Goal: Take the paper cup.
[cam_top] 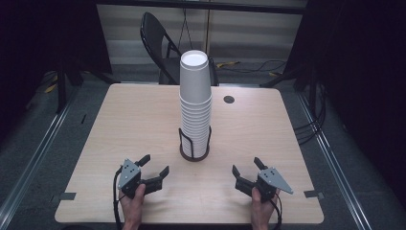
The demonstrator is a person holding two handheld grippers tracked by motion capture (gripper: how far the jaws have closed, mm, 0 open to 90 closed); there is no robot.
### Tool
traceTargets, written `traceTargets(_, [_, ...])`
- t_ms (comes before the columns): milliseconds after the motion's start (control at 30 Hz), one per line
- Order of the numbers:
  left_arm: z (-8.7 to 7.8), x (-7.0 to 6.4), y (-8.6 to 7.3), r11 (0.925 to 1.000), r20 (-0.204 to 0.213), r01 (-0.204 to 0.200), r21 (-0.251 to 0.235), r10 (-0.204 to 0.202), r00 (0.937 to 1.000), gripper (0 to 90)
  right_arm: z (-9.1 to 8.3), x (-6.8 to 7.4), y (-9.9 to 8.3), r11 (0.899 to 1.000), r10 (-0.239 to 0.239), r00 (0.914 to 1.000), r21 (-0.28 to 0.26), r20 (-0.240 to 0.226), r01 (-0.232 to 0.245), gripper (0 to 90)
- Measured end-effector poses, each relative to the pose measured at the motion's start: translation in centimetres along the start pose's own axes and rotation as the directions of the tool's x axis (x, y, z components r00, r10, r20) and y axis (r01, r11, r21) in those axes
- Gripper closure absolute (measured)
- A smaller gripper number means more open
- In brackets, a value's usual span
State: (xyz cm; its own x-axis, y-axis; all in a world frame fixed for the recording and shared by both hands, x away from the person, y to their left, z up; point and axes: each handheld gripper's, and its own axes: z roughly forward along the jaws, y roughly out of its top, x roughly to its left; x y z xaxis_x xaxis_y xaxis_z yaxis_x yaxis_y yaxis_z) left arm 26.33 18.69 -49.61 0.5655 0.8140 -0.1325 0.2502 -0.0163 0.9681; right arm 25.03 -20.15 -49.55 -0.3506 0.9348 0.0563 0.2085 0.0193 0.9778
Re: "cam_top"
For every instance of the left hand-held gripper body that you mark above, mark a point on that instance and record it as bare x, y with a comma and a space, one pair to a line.
129, 175

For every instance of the black folding chair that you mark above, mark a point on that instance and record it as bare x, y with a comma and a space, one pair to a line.
156, 41

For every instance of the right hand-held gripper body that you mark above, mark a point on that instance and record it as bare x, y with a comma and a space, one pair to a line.
274, 179

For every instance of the person's left hand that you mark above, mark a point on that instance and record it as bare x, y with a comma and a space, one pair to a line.
132, 207

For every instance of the metal floor rail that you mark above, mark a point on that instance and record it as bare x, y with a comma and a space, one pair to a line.
35, 159
332, 159

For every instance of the black metal stand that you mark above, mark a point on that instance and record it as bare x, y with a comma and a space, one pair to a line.
61, 89

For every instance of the black curtain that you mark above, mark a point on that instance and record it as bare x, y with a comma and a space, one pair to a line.
360, 64
48, 35

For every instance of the grey tape strip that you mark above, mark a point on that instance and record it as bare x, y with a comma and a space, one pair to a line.
313, 194
67, 196

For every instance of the stack of white cups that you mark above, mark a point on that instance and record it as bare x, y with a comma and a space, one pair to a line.
195, 124

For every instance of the person's right hand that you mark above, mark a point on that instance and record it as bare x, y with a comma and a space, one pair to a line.
261, 209

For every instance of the round black table grommet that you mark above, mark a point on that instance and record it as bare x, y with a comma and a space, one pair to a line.
229, 99

